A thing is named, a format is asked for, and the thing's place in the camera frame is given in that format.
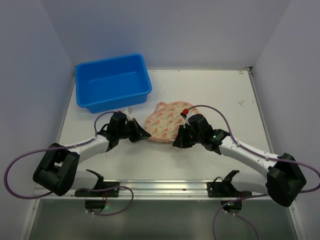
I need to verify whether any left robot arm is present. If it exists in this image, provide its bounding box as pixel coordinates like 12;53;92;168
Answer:
32;111;151;196

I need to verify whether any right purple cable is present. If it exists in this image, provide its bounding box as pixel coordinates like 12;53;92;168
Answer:
188;104;320;240

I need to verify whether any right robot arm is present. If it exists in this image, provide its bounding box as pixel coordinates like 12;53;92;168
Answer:
172;113;307;207

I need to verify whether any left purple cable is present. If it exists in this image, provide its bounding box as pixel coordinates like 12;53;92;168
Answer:
3;111;135;216

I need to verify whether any floral mesh laundry bag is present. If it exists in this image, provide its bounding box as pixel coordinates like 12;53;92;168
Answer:
144;101;193;143

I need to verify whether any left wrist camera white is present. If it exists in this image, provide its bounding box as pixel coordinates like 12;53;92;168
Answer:
123;107;133;121

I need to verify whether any aluminium mounting rail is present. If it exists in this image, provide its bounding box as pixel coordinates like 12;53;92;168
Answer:
32;178;251;201

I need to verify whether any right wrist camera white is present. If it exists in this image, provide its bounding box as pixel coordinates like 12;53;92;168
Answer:
180;108;194;128

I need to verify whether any purple cable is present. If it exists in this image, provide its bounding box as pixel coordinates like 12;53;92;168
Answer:
3;111;135;216
188;104;320;240

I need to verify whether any blue plastic bin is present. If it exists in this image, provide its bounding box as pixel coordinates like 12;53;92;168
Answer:
75;53;152;114

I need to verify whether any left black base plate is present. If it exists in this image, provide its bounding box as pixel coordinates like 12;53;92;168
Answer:
74;181;120;198

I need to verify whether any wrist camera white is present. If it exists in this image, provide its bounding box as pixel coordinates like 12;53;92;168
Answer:
180;108;194;128
123;107;133;121

